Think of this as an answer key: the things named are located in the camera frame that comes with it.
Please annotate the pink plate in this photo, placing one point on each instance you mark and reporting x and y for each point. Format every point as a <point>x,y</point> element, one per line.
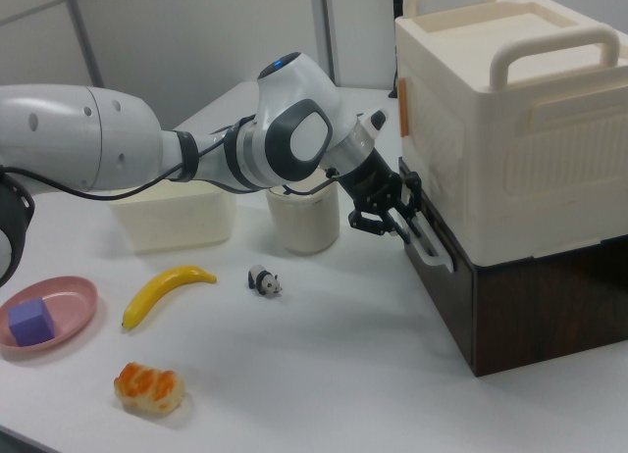
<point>73,306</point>

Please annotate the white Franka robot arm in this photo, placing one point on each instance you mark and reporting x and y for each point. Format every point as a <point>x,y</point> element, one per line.
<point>98,134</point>

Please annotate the dark brown drawer cabinet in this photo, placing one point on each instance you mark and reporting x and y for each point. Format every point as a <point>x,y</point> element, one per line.
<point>549,316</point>

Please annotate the purple foam cube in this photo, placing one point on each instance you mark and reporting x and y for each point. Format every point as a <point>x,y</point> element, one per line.
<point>30,323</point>

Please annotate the cream open plastic bin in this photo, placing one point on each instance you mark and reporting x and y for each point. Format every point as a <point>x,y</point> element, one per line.
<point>172,217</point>

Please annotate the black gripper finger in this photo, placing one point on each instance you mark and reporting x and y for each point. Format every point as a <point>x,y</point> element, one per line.
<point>414,193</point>
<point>387,222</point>

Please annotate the white lidded trash can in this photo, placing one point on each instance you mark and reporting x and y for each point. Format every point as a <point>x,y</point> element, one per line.
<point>304,222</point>

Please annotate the yellow toy banana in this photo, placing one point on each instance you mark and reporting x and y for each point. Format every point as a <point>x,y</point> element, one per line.
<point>162,288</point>

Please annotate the orange glazed toy bread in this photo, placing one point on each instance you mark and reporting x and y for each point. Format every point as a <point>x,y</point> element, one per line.
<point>149,389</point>

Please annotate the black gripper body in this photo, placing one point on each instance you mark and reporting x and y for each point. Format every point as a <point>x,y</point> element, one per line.
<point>368,181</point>

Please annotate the small panda figurine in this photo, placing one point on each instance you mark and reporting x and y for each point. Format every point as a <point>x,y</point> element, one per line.
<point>265,281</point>

